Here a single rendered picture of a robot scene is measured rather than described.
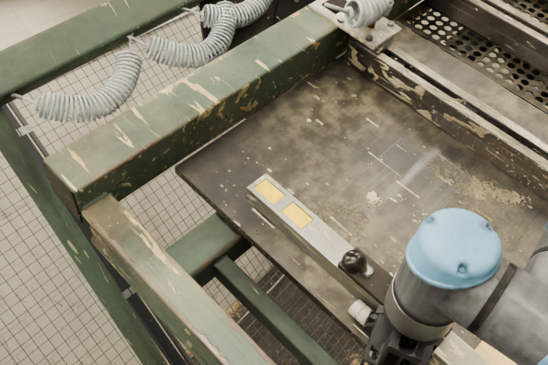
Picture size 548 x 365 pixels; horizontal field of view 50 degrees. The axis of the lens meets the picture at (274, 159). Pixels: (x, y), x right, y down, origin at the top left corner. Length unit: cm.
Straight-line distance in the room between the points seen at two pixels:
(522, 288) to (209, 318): 52
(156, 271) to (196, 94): 36
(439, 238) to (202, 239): 64
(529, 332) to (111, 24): 126
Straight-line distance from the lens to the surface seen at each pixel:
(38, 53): 152
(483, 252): 55
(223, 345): 93
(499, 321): 57
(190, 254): 109
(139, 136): 108
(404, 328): 65
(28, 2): 632
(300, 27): 131
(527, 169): 124
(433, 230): 55
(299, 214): 105
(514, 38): 153
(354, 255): 88
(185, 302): 95
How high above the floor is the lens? 182
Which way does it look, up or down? 7 degrees down
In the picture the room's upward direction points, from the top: 32 degrees counter-clockwise
